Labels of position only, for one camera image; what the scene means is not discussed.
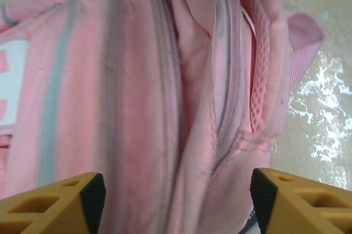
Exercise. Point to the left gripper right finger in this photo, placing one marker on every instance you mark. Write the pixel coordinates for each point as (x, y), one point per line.
(308, 212)

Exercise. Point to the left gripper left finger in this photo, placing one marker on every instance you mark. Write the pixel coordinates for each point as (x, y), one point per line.
(41, 212)

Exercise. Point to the pink student backpack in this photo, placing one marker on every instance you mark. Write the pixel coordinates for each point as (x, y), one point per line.
(123, 94)

